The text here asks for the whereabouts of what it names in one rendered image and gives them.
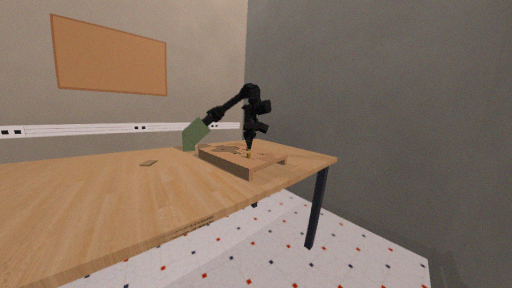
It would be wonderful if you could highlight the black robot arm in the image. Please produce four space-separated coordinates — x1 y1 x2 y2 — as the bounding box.
202 83 271 134

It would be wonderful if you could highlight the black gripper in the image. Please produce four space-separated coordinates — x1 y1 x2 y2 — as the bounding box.
243 115 258 149

